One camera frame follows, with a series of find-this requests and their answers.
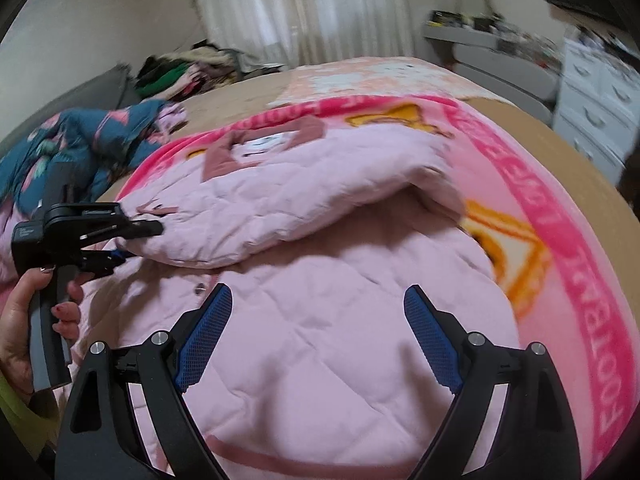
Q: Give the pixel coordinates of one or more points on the white drawer dresser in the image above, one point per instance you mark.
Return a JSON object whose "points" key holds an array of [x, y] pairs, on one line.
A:
{"points": [[597, 112]]}

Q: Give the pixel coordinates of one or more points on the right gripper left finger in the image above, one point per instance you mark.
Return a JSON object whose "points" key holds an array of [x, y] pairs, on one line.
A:
{"points": [[100, 436]]}

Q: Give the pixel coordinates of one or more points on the blue floral quilted jacket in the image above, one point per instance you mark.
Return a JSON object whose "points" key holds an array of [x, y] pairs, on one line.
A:
{"points": [[102, 146]]}

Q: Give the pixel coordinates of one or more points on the peach kitty blanket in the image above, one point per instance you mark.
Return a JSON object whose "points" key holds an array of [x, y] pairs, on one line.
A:
{"points": [[370, 76]]}

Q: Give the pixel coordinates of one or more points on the grey pillow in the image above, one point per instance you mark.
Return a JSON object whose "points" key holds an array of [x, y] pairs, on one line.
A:
{"points": [[111, 90]]}

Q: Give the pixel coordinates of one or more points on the pink football fleece blanket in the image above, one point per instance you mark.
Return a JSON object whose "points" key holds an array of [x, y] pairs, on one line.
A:
{"points": [[548, 261]]}

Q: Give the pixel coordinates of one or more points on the tan bed sheet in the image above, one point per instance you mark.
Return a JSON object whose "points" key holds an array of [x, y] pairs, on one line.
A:
{"points": [[611, 219]]}

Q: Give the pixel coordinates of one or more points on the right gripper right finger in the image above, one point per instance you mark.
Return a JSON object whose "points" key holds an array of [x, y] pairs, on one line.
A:
{"points": [[536, 436]]}

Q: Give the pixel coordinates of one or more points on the grey shelf unit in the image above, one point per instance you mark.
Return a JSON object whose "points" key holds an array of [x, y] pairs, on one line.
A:
{"points": [[498, 65]]}

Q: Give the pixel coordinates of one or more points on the person's left hand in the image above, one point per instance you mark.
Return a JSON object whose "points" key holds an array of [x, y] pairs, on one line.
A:
{"points": [[15, 362]]}

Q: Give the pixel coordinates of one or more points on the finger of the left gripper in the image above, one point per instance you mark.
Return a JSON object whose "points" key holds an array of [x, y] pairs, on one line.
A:
{"points": [[135, 228]]}

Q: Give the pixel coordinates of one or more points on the pink quilted jacket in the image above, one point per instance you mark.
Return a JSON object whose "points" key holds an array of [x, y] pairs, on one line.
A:
{"points": [[318, 231]]}

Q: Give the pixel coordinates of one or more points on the green sleeve left forearm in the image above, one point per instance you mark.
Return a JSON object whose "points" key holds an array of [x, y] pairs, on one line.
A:
{"points": [[36, 424]]}

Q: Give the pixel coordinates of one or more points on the pile of clothes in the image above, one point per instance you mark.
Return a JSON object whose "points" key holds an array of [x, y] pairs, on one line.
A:
{"points": [[176, 76]]}

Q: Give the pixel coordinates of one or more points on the white sheer curtain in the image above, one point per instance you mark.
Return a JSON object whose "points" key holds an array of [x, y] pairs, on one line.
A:
{"points": [[308, 32]]}

